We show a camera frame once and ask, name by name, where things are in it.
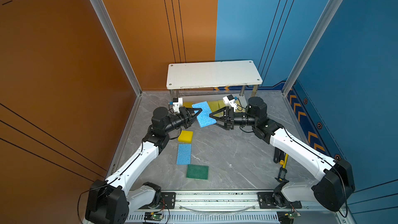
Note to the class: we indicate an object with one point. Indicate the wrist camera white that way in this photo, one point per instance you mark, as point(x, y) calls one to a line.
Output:
point(176, 104)
point(230, 101)

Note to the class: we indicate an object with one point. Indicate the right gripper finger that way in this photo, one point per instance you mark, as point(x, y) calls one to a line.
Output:
point(222, 114)
point(226, 124)

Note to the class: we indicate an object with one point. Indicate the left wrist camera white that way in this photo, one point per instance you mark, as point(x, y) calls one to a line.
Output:
point(176, 104)

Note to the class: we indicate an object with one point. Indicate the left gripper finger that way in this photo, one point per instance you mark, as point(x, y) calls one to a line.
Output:
point(191, 114)
point(187, 123)

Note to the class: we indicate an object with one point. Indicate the small thick yellow sponge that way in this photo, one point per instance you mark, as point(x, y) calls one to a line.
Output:
point(186, 137)

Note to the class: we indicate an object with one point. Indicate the yellow black screwdriver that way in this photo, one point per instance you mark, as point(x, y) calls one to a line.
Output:
point(282, 171)

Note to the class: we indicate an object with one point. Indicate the yellow porous sponge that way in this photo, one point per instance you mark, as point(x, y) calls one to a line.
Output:
point(221, 104)
point(213, 105)

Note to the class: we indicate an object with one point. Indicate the blue sponge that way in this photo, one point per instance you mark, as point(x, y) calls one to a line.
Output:
point(203, 118)
point(184, 154)

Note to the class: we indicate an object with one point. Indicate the circuit board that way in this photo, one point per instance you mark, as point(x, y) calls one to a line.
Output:
point(288, 217)
point(152, 217)

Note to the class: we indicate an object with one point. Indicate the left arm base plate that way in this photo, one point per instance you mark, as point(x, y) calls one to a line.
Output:
point(167, 200)

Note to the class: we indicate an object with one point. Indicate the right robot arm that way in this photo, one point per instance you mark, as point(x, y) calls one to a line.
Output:
point(334, 182)

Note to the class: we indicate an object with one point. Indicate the white two-tier shelf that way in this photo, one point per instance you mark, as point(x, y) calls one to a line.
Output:
point(212, 75)

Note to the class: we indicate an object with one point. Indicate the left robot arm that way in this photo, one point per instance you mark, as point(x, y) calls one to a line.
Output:
point(111, 200)

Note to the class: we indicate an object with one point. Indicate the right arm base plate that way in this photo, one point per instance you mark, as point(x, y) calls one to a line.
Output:
point(271, 200)

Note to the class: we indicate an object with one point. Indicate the left circuit board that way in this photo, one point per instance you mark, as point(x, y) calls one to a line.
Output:
point(152, 217)

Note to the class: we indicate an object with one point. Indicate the green scouring pad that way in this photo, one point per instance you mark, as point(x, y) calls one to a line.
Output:
point(197, 172)

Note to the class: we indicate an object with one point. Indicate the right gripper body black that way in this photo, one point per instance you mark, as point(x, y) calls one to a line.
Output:
point(228, 119)

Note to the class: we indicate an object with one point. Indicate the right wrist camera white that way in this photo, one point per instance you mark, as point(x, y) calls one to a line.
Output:
point(230, 101)

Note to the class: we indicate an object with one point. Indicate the right circuit board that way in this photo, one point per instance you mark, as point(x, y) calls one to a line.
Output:
point(288, 217)

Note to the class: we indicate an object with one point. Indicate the long yellow foam sponge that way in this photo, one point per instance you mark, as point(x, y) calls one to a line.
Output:
point(187, 104)

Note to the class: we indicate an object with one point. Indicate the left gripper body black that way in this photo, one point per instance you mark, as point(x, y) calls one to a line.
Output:
point(186, 117)

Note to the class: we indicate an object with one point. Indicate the cream yellow sponge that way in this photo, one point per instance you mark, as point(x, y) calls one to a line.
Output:
point(239, 108)

